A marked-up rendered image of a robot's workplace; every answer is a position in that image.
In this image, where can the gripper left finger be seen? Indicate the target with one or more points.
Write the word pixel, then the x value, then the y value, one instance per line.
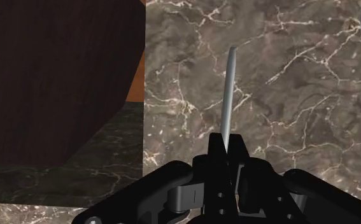
pixel 212 173

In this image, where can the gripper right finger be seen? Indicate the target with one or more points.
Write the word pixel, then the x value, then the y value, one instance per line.
pixel 257 180

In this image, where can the thin grey metal utensil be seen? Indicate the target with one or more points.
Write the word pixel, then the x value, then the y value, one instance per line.
pixel 228 93

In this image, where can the dark wood robot stand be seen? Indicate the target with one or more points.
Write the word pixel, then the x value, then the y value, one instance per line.
pixel 59 77

